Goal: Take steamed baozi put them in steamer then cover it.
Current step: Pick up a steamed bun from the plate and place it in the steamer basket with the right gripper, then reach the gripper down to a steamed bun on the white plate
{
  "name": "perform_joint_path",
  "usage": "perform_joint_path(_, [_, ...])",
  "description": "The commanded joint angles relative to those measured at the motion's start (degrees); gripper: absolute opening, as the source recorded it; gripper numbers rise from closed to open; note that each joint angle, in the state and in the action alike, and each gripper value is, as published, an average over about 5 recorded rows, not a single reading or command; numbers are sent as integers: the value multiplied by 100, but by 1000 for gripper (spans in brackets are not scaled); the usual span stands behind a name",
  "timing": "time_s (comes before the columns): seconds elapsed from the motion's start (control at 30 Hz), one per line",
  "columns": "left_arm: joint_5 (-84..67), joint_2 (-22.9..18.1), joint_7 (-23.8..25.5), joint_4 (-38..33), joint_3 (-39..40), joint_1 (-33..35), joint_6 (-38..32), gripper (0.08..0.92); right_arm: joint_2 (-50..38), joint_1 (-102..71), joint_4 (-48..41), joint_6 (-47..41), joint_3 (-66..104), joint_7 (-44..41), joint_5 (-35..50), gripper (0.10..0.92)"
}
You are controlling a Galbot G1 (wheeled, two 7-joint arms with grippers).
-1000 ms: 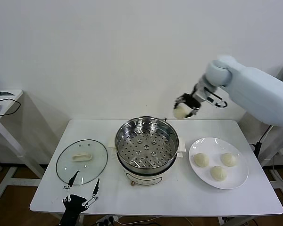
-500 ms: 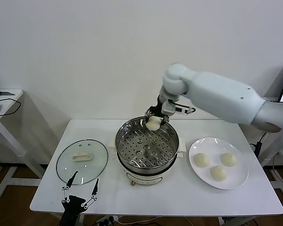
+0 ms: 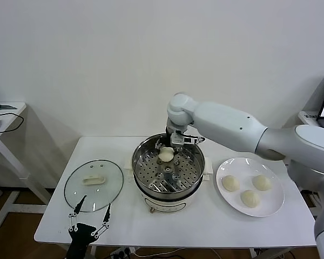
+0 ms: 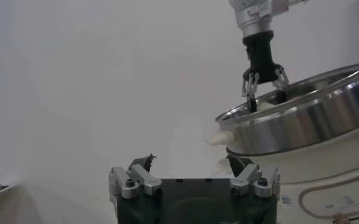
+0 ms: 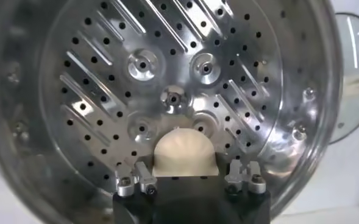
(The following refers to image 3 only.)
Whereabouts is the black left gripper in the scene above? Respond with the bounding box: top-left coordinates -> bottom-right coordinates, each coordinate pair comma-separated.
68,194 -> 112,245

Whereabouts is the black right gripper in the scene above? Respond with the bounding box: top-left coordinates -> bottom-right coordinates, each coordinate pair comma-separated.
154,124 -> 182,158

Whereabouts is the white steamed baozi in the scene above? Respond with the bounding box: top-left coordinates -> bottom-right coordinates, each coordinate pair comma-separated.
240,190 -> 261,209
252,175 -> 273,192
158,147 -> 175,163
221,175 -> 240,192

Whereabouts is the perforated steel steamer basket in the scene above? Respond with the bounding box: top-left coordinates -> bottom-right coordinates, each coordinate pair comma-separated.
131,133 -> 206,195

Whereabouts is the round glass lid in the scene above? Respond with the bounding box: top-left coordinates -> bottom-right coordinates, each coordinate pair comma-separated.
64,159 -> 125,214

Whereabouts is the white power strip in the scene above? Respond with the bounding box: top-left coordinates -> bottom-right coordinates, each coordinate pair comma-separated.
107,247 -> 137,259

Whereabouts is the white electric cooker base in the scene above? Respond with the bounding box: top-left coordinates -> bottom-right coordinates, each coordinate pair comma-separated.
123,155 -> 214,216

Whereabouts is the white round plate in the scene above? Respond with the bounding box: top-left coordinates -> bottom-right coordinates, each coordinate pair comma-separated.
215,157 -> 286,218

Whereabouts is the white side desk with mouse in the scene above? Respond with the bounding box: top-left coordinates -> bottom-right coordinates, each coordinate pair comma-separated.
0,101 -> 53,229

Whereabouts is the white side desk with laptop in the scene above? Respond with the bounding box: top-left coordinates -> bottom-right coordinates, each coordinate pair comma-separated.
298,111 -> 324,216

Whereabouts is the black mouse cable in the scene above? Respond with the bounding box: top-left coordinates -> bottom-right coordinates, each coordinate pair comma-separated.
0,112 -> 25,135

